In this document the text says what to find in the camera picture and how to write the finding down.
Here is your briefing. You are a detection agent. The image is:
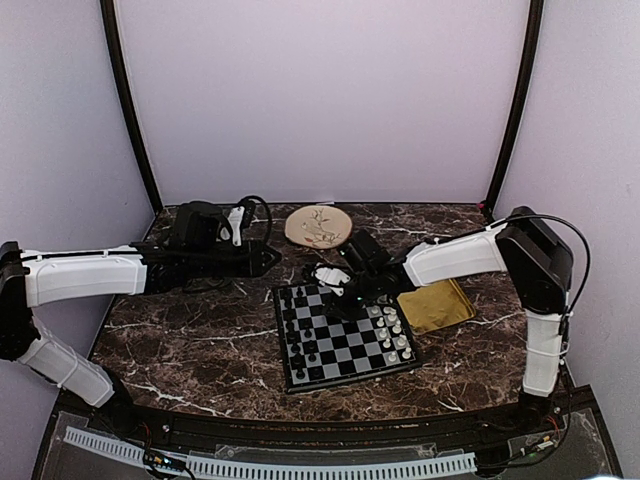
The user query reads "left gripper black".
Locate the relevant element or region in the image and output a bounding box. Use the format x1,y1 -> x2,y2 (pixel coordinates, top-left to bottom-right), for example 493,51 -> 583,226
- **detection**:
187,239 -> 281,279

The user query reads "gold metal tray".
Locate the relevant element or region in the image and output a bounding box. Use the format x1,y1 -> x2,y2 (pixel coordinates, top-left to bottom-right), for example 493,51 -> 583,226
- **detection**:
397,279 -> 476,334

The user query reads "black white chess board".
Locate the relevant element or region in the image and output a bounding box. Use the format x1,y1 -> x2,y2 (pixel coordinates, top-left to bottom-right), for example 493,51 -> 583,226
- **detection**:
272,284 -> 422,394

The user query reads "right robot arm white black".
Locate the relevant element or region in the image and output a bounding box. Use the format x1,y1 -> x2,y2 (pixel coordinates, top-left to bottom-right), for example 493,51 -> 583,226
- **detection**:
311,206 -> 583,434

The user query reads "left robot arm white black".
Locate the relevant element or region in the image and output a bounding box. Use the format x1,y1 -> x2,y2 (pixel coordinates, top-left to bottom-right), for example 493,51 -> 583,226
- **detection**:
1,196 -> 281,436

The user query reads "white chess pieces row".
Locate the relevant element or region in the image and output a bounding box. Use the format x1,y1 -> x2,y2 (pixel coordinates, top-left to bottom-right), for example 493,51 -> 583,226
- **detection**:
371,306 -> 415,366

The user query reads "beige floral ceramic plate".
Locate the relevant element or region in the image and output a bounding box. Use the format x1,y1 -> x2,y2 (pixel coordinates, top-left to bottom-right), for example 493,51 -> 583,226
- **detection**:
284,205 -> 353,250

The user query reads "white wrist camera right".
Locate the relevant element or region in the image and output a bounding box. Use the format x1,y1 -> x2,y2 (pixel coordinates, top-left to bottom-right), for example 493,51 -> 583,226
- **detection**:
303,264 -> 351,289

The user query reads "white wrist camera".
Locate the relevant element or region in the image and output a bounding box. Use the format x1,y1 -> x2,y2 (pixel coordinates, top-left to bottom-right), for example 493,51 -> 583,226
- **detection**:
220,206 -> 255,247
303,264 -> 351,289

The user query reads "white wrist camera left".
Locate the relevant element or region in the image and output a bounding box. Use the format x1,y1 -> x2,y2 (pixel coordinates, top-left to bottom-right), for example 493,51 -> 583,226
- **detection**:
220,206 -> 255,247

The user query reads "grey slotted cable duct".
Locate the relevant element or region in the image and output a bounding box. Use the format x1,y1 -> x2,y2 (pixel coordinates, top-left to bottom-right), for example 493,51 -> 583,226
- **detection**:
63,427 -> 477,480

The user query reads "black front rail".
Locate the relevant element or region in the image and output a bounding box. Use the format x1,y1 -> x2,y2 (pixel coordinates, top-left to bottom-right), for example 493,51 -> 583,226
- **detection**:
119,404 -> 566,450

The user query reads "left black frame post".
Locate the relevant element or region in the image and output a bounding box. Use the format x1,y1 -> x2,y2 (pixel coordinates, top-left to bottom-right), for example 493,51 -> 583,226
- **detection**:
99,0 -> 164,215

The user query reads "black frame post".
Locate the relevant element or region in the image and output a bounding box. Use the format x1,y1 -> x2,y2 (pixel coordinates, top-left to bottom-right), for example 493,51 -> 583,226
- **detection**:
99,0 -> 164,215
483,0 -> 544,212

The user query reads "right black frame post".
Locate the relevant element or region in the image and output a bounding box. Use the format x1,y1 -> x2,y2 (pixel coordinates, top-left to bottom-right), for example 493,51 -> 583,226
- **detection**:
483,0 -> 544,212

